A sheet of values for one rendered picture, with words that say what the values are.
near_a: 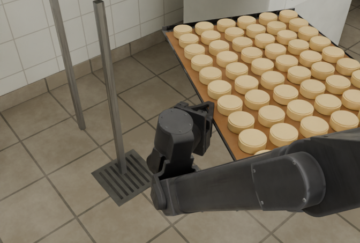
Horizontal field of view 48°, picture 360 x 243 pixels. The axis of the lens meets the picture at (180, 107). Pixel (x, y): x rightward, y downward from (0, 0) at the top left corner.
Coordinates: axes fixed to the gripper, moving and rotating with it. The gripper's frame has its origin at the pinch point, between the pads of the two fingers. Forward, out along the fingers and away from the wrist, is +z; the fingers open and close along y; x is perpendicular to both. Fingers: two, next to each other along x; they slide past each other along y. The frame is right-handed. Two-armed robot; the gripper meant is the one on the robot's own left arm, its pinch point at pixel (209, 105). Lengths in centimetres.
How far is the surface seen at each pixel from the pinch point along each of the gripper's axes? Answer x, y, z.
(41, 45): -138, 60, 75
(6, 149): -125, 94, 27
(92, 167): -78, 95, 38
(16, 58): -143, 63, 61
